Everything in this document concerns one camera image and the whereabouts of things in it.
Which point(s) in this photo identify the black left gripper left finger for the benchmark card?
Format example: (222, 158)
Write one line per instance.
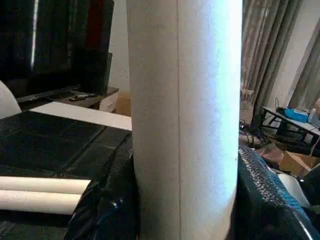
(110, 200)

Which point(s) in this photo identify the brown cardboard box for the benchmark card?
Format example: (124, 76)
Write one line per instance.
(297, 162)

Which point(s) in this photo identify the white plastic table leg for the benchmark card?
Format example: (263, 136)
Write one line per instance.
(187, 100)
(37, 202)
(37, 185)

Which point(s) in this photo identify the black television screen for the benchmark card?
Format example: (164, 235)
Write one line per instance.
(62, 37)

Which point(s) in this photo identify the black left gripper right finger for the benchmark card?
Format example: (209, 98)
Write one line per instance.
(262, 205)

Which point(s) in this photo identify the low dark folding table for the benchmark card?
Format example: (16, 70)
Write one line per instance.
(287, 125)

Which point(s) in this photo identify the dark top television stand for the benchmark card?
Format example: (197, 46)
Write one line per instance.
(107, 100)

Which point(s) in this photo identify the dark remote control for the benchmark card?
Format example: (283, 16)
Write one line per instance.
(80, 97)

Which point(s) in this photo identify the blue box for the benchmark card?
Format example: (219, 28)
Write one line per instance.
(296, 115)

